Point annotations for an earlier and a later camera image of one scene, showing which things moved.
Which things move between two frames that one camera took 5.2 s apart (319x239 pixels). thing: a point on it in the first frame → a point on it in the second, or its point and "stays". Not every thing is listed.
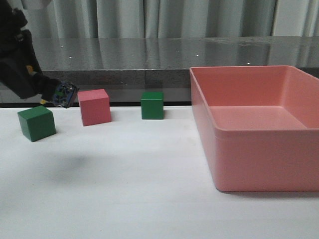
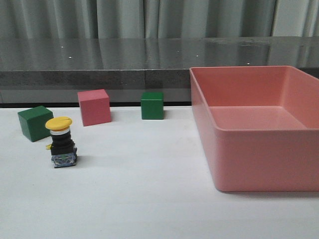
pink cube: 95,106 stays
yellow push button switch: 65,94 → 63,150
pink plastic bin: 261,122 stays
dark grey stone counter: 126,66 stays
